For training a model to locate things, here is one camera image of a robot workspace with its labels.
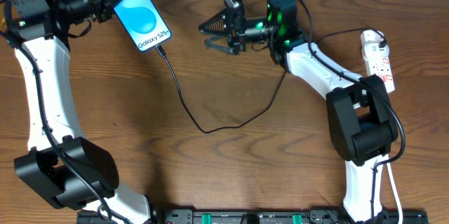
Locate white power strip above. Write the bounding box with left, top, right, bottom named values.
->
left=362, top=49, right=395, bottom=93

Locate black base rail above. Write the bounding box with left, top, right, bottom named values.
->
left=75, top=209, right=430, bottom=224

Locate black USB charging cable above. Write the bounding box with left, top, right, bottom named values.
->
left=154, top=27, right=387, bottom=135

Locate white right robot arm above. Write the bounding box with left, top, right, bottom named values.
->
left=199, top=0, right=406, bottom=223

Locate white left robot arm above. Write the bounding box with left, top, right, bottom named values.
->
left=1, top=0, right=157, bottom=223

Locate white power strip cord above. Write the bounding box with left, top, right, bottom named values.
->
left=385, top=160, right=404, bottom=224

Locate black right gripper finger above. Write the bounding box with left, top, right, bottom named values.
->
left=199, top=9, right=227, bottom=34
left=204, top=36, right=235, bottom=55

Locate blue Galaxy smartphone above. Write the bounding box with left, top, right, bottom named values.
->
left=114, top=0, right=172, bottom=52

